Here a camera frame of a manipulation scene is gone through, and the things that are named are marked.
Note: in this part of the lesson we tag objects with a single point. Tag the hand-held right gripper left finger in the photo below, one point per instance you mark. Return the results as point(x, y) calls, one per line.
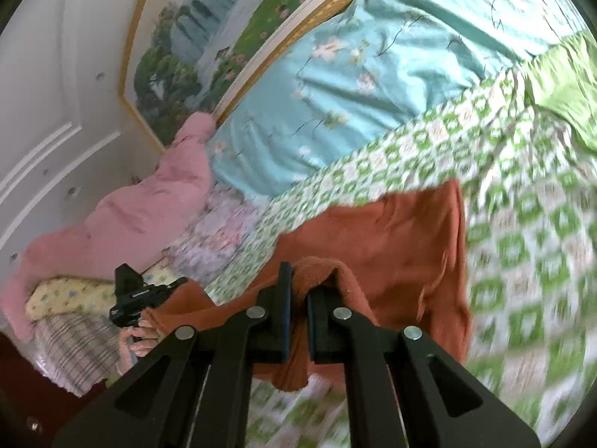
point(284, 310)

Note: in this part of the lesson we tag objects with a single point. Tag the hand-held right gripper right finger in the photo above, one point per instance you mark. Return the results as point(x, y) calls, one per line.
point(317, 319)

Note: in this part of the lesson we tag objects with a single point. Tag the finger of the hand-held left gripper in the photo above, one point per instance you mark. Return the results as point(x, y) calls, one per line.
point(170, 287)

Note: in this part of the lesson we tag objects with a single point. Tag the rust orange knit garment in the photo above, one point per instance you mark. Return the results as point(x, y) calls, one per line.
point(396, 252)

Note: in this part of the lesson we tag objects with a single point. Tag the person's left hand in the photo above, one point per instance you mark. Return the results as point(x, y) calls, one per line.
point(137, 343)

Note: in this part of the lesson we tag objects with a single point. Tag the yellow floral pillow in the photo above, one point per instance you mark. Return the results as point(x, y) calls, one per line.
point(70, 294)

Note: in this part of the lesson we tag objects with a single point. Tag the plaid mattress cover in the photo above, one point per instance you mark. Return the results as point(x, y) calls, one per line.
point(79, 347)

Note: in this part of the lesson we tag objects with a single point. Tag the pink quilt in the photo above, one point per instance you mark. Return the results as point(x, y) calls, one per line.
point(140, 214)

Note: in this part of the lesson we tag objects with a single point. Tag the pastel floral cloth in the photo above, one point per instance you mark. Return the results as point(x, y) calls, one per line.
point(224, 228)

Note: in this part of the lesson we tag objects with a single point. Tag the green checked printed bedsheet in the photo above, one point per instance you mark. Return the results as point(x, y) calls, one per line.
point(513, 242)

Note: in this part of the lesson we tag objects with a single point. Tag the turquoise floral pillow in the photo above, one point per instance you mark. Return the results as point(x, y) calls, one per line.
point(373, 79)

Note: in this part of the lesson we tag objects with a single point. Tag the gold framed landscape painting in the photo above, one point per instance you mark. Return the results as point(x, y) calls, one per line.
point(210, 32)

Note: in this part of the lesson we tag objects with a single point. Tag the plain green sheet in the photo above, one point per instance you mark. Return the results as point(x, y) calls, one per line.
point(564, 88)

